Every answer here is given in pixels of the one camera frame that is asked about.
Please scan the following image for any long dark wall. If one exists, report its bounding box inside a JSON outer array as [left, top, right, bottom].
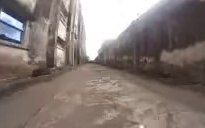
[[93, 0, 205, 87]]

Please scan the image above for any pale concrete building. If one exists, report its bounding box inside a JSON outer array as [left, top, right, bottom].
[[0, 0, 90, 69]]

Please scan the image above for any raised concrete kerb strip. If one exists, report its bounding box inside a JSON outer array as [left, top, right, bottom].
[[0, 61, 78, 99]]

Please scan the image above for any grey cracked asphalt road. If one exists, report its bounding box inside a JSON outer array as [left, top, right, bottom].
[[0, 62, 205, 128]]

